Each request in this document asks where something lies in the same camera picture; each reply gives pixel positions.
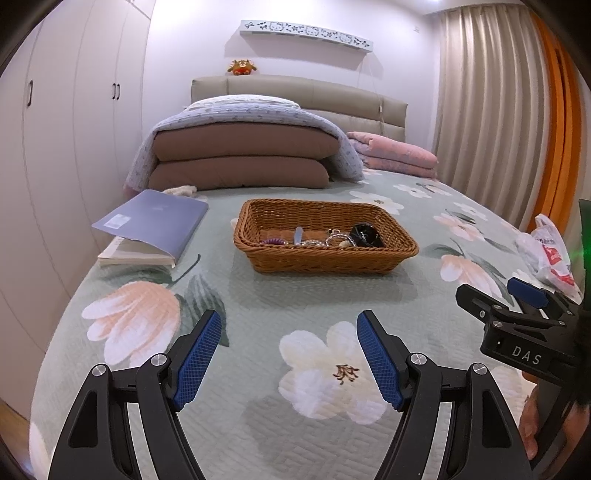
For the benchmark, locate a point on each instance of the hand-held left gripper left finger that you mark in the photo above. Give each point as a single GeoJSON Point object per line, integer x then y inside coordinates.
{"type": "Point", "coordinates": [201, 355]}

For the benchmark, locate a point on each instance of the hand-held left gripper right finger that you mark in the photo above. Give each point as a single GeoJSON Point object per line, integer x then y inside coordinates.
{"type": "Point", "coordinates": [376, 355]}

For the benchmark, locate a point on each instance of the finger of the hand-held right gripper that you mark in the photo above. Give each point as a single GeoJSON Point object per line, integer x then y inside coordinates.
{"type": "Point", "coordinates": [526, 290]}
{"type": "Point", "coordinates": [475, 302]}

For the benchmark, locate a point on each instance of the brown wicker basket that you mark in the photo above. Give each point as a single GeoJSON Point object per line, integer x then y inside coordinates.
{"type": "Point", "coordinates": [323, 263]}

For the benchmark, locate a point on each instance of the black hair band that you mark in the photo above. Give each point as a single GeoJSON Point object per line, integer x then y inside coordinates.
{"type": "Point", "coordinates": [367, 234]}

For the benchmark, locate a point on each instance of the blue white hair clip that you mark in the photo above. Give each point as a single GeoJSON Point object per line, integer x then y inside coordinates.
{"type": "Point", "coordinates": [298, 236]}

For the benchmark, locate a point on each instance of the person's right hand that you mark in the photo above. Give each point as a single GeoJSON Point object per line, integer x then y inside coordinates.
{"type": "Point", "coordinates": [528, 420]}

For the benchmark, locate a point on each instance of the white plastic bag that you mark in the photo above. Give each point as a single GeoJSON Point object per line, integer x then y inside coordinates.
{"type": "Point", "coordinates": [549, 254]}

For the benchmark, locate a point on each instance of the green floral bedspread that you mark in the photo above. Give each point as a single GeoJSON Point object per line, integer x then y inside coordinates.
{"type": "Point", "coordinates": [277, 304]}

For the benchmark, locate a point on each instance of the blue cover book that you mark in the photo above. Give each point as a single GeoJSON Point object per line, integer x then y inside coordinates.
{"type": "Point", "coordinates": [157, 214]}

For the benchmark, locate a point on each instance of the orange curtain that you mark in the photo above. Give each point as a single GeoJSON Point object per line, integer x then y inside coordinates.
{"type": "Point", "coordinates": [554, 129]}

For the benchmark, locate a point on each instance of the small cream cloth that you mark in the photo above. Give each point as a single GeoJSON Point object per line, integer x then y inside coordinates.
{"type": "Point", "coordinates": [180, 190]}

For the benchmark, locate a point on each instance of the pink folded quilt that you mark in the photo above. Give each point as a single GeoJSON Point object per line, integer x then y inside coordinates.
{"type": "Point", "coordinates": [392, 152]}

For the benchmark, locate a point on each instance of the beige curtain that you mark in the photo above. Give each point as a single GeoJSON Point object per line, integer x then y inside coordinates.
{"type": "Point", "coordinates": [485, 115]}

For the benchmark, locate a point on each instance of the brown pillow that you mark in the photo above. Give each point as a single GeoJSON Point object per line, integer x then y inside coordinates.
{"type": "Point", "coordinates": [240, 173]}
{"type": "Point", "coordinates": [244, 143]}

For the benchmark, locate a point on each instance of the beige padded headboard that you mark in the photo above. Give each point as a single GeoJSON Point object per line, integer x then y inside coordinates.
{"type": "Point", "coordinates": [351, 104]}

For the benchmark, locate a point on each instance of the white pillow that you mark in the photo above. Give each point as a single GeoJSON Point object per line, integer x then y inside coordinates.
{"type": "Point", "coordinates": [194, 106]}

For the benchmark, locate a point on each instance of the stack of brown folded quilts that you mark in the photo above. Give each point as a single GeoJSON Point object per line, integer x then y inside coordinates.
{"type": "Point", "coordinates": [258, 110]}

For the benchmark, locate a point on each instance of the white wardrobe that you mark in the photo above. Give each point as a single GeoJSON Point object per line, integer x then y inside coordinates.
{"type": "Point", "coordinates": [69, 138]}

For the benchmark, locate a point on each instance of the orange plush toy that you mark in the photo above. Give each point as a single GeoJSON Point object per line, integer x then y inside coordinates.
{"type": "Point", "coordinates": [242, 68]}

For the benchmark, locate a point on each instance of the white wall shelf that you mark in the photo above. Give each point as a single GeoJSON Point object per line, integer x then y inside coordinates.
{"type": "Point", "coordinates": [304, 33]}

